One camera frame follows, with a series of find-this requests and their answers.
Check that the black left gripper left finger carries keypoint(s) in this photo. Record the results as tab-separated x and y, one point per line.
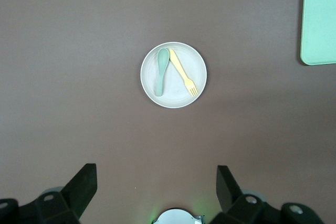
84	182

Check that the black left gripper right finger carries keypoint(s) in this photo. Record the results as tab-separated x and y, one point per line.
225	182

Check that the beige round plate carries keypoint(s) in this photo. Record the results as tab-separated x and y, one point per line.
173	87

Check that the yellow plastic fork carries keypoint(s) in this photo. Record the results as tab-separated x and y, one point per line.
179	69

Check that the green plastic spoon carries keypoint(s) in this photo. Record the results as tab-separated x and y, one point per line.
162	58

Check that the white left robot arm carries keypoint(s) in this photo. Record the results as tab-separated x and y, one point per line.
176	217

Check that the light green rectangular tray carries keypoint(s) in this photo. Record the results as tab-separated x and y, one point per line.
320	19

